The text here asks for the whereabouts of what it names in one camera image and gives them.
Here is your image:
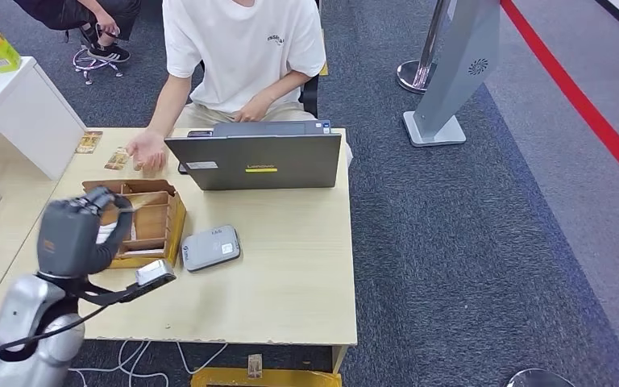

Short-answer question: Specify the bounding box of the white looped cable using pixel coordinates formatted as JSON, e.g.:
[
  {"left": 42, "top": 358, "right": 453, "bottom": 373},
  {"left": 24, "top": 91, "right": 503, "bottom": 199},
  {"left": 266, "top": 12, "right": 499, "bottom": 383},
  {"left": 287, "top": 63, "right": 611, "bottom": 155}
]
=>
[{"left": 69, "top": 341, "right": 171, "bottom": 387}]

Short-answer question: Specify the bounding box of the chrome chair base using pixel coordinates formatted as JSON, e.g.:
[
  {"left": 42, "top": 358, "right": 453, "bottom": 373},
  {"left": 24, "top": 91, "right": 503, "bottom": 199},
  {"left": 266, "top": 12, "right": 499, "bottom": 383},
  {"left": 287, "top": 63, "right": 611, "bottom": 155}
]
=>
[{"left": 72, "top": 47, "right": 123, "bottom": 85}]

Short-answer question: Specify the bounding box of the chrome stanchion post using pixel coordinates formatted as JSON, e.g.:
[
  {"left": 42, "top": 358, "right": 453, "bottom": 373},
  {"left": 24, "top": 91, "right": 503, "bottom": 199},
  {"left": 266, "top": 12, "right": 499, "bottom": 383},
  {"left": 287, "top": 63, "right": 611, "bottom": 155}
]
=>
[{"left": 396, "top": 0, "right": 453, "bottom": 96}]

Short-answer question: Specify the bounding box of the stack of white cards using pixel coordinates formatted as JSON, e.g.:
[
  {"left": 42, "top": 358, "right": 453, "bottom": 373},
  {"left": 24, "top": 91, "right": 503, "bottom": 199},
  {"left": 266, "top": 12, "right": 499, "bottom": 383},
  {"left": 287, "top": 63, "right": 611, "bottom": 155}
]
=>
[{"left": 95, "top": 221, "right": 122, "bottom": 244}]

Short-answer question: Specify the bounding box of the brown patterned ID card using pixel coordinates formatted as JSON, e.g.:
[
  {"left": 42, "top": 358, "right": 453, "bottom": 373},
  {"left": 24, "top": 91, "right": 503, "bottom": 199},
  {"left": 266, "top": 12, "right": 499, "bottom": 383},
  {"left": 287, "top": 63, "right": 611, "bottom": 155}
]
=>
[{"left": 103, "top": 147, "right": 131, "bottom": 172}]

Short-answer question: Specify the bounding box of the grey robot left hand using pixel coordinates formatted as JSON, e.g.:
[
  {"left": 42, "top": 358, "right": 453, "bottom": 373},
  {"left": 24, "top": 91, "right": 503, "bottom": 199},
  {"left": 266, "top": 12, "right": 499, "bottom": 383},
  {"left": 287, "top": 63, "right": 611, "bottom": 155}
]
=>
[{"left": 35, "top": 185, "right": 135, "bottom": 279}]

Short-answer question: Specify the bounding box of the person's left hand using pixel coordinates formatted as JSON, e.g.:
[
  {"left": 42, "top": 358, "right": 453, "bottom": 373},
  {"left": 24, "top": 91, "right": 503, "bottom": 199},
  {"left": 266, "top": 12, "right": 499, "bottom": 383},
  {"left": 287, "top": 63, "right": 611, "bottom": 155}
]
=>
[{"left": 233, "top": 94, "right": 274, "bottom": 124}]

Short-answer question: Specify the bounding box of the grey card reader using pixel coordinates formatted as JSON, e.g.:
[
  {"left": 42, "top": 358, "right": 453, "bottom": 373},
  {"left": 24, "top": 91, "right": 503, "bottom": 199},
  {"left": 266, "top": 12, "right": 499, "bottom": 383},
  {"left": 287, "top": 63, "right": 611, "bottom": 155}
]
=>
[{"left": 181, "top": 224, "right": 242, "bottom": 273}]

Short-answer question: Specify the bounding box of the white cabinet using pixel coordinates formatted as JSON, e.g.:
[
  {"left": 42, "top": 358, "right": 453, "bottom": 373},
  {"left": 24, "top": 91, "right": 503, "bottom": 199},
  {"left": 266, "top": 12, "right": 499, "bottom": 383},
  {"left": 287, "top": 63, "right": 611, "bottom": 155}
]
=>
[{"left": 0, "top": 56, "right": 87, "bottom": 181}]

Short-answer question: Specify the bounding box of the wooden card organizer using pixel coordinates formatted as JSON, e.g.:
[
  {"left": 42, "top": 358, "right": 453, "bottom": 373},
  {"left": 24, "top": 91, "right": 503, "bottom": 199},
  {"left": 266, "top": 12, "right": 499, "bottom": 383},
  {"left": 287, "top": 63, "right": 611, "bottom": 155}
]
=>
[{"left": 81, "top": 178, "right": 182, "bottom": 260}]

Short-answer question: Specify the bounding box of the grey kiosk stand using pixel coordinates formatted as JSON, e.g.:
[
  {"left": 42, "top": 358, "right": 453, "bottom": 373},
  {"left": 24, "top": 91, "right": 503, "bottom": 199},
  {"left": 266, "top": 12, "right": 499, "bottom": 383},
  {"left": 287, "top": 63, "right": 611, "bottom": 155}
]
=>
[{"left": 402, "top": 0, "right": 501, "bottom": 148}]

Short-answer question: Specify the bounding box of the round chrome base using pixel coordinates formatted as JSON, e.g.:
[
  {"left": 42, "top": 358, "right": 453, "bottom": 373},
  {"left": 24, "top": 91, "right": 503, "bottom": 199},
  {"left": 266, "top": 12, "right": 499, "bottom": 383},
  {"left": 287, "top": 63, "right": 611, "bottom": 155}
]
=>
[{"left": 505, "top": 368, "right": 576, "bottom": 387}]

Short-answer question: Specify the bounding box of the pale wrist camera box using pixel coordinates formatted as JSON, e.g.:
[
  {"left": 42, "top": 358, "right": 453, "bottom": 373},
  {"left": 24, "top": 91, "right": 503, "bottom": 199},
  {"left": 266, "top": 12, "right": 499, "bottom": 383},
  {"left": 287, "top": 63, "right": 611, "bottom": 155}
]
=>
[{"left": 135, "top": 260, "right": 177, "bottom": 287}]

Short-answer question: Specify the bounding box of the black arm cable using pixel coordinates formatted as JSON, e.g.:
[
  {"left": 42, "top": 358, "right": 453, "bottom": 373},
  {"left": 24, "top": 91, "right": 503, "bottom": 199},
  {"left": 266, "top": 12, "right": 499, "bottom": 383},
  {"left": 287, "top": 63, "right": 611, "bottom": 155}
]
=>
[{"left": 0, "top": 304, "right": 111, "bottom": 371}]

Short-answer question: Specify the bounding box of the white short cable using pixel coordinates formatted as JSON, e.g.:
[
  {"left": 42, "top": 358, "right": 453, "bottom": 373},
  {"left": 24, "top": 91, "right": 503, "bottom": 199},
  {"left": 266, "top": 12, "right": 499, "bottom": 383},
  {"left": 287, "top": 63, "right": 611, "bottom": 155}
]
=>
[{"left": 176, "top": 343, "right": 230, "bottom": 377}]

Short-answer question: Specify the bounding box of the grey laptop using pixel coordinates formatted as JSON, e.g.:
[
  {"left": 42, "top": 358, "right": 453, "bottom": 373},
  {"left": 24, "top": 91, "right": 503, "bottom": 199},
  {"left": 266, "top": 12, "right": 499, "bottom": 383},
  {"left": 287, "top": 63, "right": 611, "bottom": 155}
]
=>
[{"left": 164, "top": 119, "right": 343, "bottom": 192}]

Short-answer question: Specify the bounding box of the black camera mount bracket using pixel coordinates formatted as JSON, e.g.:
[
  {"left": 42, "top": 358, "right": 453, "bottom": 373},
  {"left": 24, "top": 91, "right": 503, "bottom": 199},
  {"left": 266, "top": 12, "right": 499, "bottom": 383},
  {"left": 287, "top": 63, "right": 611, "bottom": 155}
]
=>
[{"left": 60, "top": 272, "right": 178, "bottom": 308}]

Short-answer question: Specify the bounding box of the person's right hand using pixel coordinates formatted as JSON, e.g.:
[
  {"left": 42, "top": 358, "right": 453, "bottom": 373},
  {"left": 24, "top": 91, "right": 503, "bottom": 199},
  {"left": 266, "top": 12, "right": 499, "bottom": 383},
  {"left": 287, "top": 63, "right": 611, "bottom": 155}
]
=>
[{"left": 126, "top": 129, "right": 169, "bottom": 173}]

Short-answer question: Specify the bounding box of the crouching person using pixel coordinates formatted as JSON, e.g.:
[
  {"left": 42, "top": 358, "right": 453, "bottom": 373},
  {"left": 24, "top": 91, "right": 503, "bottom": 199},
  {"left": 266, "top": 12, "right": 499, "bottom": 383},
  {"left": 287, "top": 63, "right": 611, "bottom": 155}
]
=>
[{"left": 13, "top": 0, "right": 143, "bottom": 64}]

